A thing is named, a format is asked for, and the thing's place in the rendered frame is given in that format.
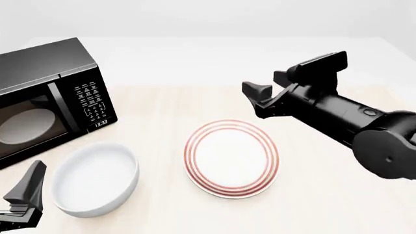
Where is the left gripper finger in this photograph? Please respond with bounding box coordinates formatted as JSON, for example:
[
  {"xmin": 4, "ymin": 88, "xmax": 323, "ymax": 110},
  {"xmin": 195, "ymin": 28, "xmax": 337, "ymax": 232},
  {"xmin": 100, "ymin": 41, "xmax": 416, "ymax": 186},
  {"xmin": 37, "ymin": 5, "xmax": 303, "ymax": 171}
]
[{"xmin": 3, "ymin": 159, "xmax": 47, "ymax": 211}]

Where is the white plate with red rings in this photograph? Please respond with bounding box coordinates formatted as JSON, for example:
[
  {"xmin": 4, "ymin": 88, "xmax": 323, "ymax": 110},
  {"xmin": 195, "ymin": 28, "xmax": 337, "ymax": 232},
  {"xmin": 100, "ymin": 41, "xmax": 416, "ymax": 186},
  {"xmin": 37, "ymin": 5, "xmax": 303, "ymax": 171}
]
[{"xmin": 183, "ymin": 119, "xmax": 280, "ymax": 199}]

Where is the round pale turntable plate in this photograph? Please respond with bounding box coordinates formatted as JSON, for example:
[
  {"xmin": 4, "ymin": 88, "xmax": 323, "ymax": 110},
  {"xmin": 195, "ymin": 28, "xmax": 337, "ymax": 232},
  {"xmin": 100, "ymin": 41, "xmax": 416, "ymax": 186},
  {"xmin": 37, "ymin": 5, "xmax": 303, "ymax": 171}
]
[{"xmin": 0, "ymin": 108, "xmax": 57, "ymax": 145}]

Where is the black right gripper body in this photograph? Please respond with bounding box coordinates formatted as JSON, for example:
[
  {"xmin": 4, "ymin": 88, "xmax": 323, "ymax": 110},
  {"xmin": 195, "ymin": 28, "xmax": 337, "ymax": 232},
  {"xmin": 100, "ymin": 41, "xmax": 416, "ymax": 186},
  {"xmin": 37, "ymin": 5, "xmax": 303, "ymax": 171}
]
[{"xmin": 254, "ymin": 82, "xmax": 300, "ymax": 120}]

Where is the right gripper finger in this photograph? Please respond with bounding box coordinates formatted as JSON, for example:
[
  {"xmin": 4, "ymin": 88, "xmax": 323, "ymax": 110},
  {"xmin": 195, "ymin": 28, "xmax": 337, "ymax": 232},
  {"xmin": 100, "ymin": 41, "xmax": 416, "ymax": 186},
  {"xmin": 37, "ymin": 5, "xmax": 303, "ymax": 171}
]
[
  {"xmin": 273, "ymin": 64, "xmax": 302, "ymax": 88},
  {"xmin": 241, "ymin": 80, "xmax": 273, "ymax": 105}
]

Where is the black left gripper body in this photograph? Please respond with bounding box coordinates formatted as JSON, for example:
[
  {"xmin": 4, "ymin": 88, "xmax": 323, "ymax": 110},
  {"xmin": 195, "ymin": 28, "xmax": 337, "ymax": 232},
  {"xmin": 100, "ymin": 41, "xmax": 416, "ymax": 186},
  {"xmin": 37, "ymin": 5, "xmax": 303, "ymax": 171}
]
[{"xmin": 0, "ymin": 203, "xmax": 44, "ymax": 231}]

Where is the black microwave oven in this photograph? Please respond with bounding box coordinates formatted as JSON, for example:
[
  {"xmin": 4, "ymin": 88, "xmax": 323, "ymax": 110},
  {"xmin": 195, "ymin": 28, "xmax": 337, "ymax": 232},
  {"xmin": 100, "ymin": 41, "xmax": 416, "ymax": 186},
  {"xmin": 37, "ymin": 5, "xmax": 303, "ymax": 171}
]
[{"xmin": 0, "ymin": 36, "xmax": 118, "ymax": 170}]

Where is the white bowl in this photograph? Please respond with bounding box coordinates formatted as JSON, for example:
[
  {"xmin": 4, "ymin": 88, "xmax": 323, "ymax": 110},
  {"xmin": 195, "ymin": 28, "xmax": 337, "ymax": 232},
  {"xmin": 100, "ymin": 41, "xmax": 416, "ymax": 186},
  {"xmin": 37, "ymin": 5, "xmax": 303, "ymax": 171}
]
[{"xmin": 51, "ymin": 142, "xmax": 140, "ymax": 218}]

